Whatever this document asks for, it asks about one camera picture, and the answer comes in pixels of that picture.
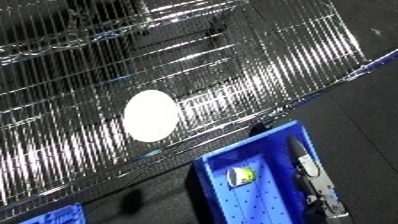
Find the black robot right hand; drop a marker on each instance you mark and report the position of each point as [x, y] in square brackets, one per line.
[314, 186]

